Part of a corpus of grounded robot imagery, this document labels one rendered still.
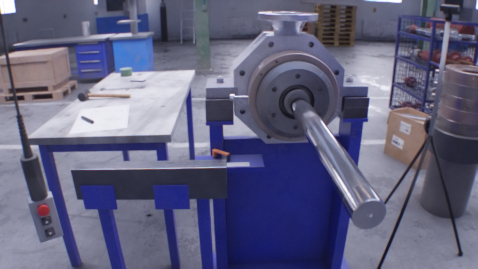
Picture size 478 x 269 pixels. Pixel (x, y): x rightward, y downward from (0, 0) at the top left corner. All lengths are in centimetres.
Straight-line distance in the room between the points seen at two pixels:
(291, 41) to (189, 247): 144
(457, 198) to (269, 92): 186
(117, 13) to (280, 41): 1080
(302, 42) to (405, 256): 151
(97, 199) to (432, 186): 226
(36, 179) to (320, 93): 103
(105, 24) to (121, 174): 1091
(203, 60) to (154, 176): 611
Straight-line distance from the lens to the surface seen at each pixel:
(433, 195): 284
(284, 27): 153
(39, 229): 102
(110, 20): 1214
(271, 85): 136
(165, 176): 138
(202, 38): 733
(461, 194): 284
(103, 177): 145
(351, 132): 168
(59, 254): 251
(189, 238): 241
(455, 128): 262
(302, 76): 138
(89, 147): 187
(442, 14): 1358
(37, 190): 96
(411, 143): 351
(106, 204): 150
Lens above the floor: 148
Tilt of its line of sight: 22 degrees down
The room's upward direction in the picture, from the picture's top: 1 degrees counter-clockwise
